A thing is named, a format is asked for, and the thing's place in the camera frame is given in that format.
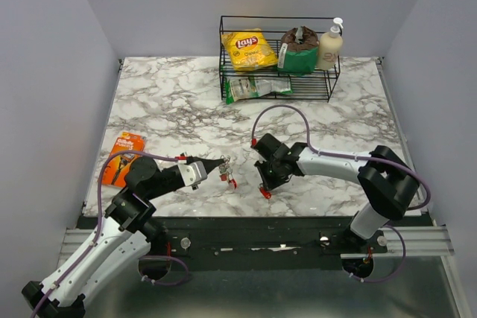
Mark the black wire rack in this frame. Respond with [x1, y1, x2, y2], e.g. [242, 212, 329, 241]
[218, 15, 341, 104]

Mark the green white snack packet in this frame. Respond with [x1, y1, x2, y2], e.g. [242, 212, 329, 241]
[224, 76, 293, 104]

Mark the lone key with red tag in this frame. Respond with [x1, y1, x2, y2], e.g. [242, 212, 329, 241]
[259, 187, 271, 200]

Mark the orange Gillette razor box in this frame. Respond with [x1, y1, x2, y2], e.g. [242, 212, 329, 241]
[100, 132, 146, 188]

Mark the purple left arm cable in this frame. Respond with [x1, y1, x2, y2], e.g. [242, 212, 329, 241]
[28, 153, 193, 318]

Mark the cream pump lotion bottle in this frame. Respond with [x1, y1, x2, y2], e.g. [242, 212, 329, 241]
[317, 17, 344, 71]

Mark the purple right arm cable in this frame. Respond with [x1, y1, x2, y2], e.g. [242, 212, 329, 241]
[250, 104, 432, 284]

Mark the green brown coffee bag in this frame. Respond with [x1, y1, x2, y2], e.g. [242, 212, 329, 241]
[277, 26, 318, 76]

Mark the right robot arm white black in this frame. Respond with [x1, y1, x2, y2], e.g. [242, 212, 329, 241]
[251, 133, 420, 252]

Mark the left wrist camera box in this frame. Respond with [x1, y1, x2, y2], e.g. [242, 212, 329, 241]
[177, 161, 208, 186]

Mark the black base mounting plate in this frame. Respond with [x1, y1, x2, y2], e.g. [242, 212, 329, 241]
[76, 215, 437, 270]

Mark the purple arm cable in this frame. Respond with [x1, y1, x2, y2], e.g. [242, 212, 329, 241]
[250, 104, 432, 284]
[28, 153, 193, 318]

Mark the yellow Lays chips bag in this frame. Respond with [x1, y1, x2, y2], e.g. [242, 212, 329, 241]
[221, 28, 278, 72]

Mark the aluminium frame rail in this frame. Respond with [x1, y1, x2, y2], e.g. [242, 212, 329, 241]
[57, 226, 455, 267]

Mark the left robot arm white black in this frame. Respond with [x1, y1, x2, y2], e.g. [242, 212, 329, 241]
[22, 152, 226, 317]

